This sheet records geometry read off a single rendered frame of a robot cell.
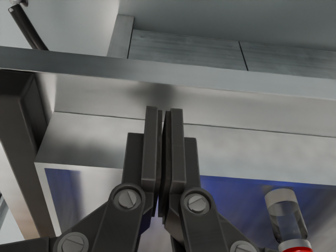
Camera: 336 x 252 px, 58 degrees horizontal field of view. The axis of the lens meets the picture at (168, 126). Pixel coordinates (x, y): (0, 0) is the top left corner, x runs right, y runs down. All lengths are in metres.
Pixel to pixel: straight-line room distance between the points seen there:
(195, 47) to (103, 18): 0.35
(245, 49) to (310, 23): 0.29
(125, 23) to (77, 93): 0.91
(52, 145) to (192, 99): 0.08
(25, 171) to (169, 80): 0.10
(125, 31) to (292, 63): 0.54
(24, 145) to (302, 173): 0.15
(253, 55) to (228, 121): 0.85
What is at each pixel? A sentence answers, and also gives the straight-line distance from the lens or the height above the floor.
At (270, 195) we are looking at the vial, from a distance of 0.24.
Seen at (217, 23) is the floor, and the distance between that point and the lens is 1.14.
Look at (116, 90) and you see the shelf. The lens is 0.16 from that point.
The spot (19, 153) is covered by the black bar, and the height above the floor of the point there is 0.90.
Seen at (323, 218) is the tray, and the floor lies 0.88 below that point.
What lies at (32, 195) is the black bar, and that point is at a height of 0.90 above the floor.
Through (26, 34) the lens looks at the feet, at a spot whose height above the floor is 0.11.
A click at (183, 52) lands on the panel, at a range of 0.95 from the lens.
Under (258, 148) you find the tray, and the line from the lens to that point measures 0.18.
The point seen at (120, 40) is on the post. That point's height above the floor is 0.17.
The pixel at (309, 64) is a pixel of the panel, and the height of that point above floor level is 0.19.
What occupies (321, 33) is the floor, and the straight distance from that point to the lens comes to 1.27.
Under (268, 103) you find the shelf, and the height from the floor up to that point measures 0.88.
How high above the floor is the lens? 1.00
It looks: 44 degrees down
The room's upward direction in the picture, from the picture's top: 180 degrees clockwise
